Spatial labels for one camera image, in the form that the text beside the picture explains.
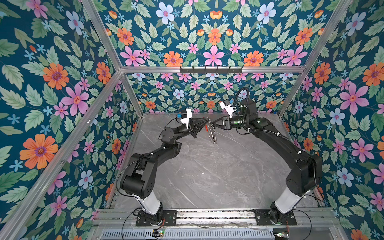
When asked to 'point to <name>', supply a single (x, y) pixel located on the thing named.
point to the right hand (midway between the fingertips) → (213, 122)
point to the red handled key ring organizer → (213, 136)
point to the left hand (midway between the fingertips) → (209, 118)
